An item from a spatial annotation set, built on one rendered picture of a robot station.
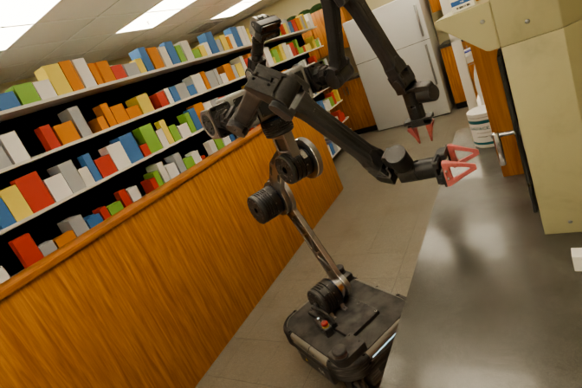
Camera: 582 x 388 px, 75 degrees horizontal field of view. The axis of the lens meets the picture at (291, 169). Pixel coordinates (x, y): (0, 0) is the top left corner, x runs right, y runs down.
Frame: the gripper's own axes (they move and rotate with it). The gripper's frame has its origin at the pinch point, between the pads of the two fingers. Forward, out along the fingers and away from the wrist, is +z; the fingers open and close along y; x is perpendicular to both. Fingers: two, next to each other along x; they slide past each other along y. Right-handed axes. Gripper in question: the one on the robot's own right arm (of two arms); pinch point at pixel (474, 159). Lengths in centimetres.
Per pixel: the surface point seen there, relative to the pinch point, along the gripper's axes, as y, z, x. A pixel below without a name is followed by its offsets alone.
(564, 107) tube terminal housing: -4.1, 20.3, -9.3
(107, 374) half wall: -35, -184, 63
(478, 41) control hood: -4.3, 8.3, -28.6
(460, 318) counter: -33.6, -5.6, 21.1
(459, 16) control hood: -4.3, 6.0, -34.9
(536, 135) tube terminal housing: -4.2, 14.4, -4.5
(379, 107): 481, -192, 73
